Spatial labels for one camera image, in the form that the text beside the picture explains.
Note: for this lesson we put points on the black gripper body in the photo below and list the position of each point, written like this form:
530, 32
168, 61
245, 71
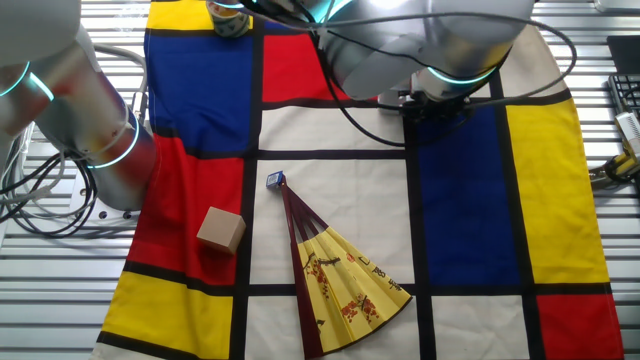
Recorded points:
435, 107

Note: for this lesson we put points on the clear tape roll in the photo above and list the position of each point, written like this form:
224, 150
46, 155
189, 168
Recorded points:
227, 22

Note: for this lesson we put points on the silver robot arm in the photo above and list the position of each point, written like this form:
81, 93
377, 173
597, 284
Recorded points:
440, 45

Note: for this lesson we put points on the wooden cube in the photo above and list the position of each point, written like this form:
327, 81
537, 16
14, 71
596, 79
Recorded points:
220, 230

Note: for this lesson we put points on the yellow folding paper fan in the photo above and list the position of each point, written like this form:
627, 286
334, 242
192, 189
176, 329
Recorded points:
345, 285

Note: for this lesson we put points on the colour block tablecloth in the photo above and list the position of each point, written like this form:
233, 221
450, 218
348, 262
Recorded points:
350, 210

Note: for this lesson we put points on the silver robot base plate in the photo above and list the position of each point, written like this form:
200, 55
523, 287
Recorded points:
82, 192

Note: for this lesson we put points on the black keyboard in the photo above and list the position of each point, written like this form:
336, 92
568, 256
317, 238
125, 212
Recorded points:
625, 95

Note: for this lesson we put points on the black screen panel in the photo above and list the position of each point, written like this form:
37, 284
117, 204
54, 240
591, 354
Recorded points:
625, 52

